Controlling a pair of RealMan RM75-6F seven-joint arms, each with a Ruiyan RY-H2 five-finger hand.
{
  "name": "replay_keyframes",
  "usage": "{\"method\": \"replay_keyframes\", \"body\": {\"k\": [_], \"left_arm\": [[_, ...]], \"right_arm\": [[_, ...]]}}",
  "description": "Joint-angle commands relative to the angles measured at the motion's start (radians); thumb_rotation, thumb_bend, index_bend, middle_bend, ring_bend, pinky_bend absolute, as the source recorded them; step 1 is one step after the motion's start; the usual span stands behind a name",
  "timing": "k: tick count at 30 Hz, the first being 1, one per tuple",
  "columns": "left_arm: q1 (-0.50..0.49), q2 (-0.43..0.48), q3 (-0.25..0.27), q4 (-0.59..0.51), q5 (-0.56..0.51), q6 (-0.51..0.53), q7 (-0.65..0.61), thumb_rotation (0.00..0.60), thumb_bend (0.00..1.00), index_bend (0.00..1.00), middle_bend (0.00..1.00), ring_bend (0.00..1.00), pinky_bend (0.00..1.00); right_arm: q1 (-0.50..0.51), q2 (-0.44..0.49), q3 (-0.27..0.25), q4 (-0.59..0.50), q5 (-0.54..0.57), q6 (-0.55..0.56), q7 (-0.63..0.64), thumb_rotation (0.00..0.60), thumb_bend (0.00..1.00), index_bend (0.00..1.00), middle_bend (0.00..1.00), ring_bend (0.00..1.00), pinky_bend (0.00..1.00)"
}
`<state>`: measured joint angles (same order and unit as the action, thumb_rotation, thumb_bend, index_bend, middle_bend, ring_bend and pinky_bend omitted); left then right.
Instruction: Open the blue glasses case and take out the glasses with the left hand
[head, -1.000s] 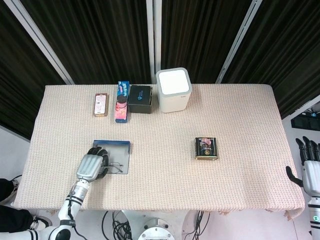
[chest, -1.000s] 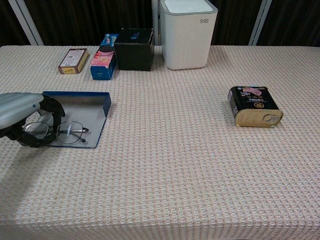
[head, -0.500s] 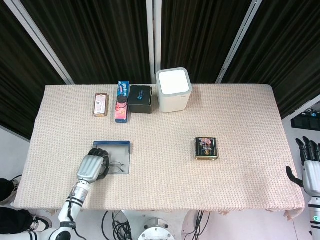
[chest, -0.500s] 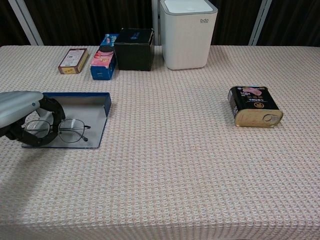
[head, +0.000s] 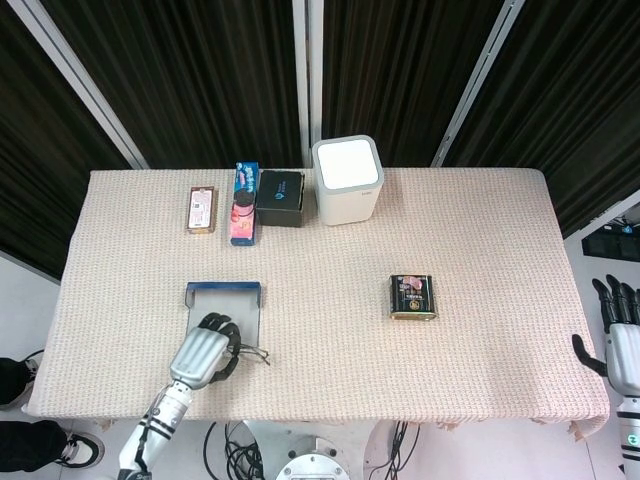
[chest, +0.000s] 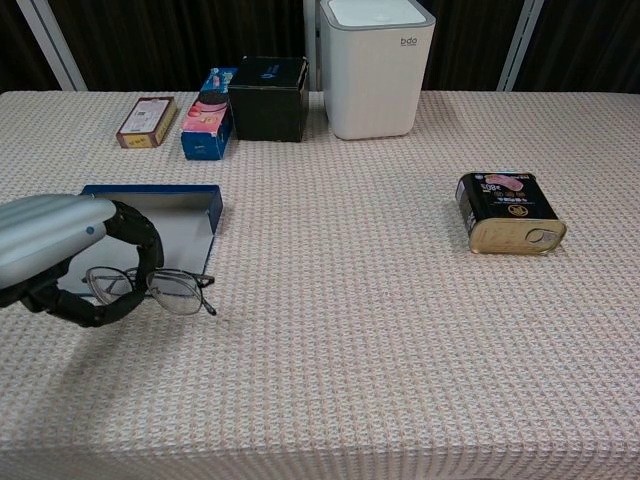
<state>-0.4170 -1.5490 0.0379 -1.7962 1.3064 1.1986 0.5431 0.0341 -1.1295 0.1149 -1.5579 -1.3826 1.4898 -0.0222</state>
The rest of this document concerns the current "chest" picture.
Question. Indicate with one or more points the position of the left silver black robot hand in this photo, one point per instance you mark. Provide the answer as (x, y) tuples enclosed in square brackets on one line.
[(40, 235)]

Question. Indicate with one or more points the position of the blue glasses case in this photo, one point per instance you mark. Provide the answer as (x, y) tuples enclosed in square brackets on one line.
[(185, 225)]

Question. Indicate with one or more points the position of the thin metal-frame eyeglasses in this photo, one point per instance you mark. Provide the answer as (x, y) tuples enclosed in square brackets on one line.
[(177, 295)]

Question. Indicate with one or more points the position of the brown small packet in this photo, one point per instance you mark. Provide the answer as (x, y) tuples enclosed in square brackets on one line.
[(145, 120)]

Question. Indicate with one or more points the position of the blue pink cookie box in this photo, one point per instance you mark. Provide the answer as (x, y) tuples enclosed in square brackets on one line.
[(205, 120)]

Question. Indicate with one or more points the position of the black cardboard box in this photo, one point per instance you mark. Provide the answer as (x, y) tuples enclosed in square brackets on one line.
[(267, 110)]

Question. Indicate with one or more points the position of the beige textured tablecloth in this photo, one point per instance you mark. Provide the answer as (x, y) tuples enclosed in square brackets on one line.
[(350, 350)]

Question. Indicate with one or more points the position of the black pleated curtain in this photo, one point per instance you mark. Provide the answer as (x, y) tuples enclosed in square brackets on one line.
[(165, 35)]

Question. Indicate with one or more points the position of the white square trash bin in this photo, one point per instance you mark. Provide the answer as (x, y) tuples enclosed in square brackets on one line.
[(372, 80)]

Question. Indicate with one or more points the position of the black gold luncheon meat can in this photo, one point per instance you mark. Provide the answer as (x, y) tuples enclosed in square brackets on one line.
[(510, 205)]

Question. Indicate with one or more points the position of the grey aluminium frame post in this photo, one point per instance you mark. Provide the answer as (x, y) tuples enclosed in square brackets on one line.
[(55, 45), (311, 45), (520, 45)]

